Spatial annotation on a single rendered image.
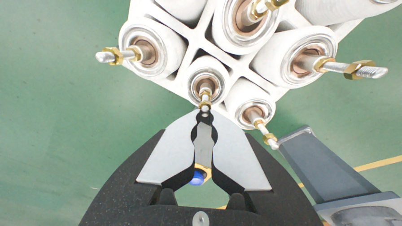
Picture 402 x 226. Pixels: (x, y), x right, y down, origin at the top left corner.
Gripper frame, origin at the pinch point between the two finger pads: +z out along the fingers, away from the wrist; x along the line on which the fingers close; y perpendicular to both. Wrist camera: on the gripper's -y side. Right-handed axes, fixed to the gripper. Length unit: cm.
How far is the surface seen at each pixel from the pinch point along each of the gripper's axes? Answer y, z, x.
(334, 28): -9.4, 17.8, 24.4
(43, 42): -6, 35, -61
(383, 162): 51, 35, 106
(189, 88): 0.7, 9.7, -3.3
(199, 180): 18.6, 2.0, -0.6
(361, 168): 58, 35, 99
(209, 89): -0.3, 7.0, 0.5
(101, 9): -16, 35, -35
